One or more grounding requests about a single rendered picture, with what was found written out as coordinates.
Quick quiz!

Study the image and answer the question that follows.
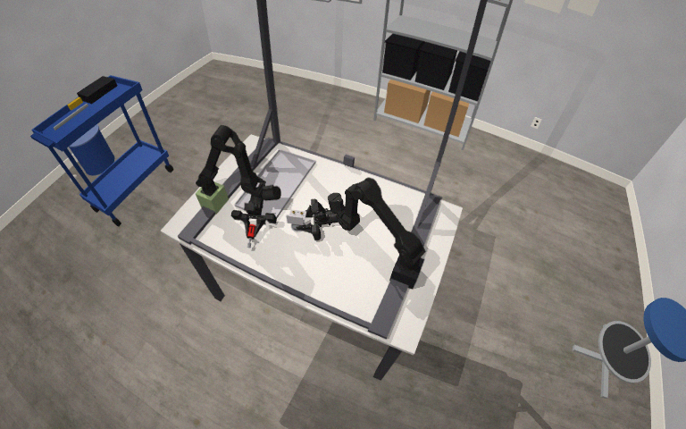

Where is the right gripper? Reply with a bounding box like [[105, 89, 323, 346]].
[[231, 198, 277, 237]]

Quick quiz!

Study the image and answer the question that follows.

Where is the red screwdriver handle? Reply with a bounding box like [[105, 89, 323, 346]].
[[247, 224, 255, 248]]

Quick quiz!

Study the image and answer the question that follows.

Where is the grey metal bracket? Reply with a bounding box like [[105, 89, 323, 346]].
[[286, 209, 306, 225]]

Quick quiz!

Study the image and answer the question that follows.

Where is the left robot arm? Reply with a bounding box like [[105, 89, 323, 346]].
[[312, 178, 425, 274]]

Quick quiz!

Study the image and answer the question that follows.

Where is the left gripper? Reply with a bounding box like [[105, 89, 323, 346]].
[[296, 198, 333, 240]]

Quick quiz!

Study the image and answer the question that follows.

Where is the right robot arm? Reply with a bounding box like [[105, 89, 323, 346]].
[[196, 125, 281, 213]]

